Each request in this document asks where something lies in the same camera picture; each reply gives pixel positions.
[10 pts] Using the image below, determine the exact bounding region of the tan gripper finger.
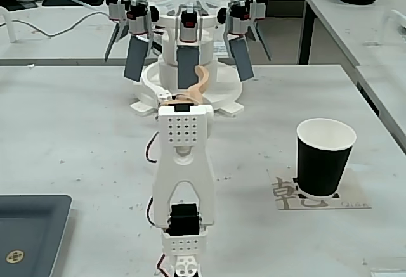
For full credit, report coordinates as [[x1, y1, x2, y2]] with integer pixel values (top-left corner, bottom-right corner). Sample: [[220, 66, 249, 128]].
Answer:
[[186, 65, 211, 104]]

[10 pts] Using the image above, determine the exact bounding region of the tan gripper body with servo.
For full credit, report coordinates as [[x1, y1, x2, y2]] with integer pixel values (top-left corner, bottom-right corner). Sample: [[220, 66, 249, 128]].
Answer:
[[160, 94, 204, 107]]

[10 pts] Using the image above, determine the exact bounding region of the white paper cup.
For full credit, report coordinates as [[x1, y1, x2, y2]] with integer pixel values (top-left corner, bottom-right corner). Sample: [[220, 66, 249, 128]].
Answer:
[[295, 117, 358, 200]]

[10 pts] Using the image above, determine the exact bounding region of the printed paper mat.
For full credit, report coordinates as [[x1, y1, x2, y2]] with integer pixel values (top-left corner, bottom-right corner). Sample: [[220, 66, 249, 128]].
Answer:
[[267, 167, 372, 212]]

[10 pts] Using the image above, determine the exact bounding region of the grey dispenser paddle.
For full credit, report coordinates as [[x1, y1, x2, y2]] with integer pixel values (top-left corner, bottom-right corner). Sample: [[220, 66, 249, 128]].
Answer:
[[103, 21, 126, 63], [176, 44, 200, 90], [250, 20, 273, 63], [228, 37, 255, 82], [122, 34, 150, 83]]

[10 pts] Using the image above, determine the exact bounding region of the white back table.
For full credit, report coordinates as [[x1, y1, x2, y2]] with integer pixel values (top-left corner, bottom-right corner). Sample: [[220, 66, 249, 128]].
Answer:
[[0, 0, 302, 66]]

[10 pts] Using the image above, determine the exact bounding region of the white side table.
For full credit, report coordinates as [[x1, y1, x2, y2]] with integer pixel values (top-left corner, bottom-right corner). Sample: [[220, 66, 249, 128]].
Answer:
[[299, 0, 406, 68]]

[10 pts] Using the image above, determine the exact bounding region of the grey plastic tray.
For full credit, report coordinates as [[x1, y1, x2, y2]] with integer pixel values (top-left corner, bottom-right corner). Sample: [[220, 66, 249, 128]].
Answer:
[[0, 194, 74, 277]]

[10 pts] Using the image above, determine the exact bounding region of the looped red black arm cable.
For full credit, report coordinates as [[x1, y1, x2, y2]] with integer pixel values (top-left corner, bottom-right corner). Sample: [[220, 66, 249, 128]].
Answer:
[[145, 130, 160, 164]]

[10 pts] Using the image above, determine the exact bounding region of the long red black arm cable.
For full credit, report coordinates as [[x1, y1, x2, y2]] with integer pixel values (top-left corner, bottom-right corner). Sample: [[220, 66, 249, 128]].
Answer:
[[145, 194, 157, 228]]

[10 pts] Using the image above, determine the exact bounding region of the grey power cable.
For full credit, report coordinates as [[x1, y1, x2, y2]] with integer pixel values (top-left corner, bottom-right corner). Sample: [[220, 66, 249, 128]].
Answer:
[[15, 10, 112, 39]]

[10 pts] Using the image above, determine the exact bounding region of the red black base cable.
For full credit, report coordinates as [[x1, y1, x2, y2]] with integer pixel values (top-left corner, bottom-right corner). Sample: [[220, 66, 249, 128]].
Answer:
[[155, 252, 169, 276]]

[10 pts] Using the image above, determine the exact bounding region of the white bracket stand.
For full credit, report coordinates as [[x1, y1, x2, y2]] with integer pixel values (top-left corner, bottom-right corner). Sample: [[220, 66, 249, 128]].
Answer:
[[0, 5, 17, 44]]

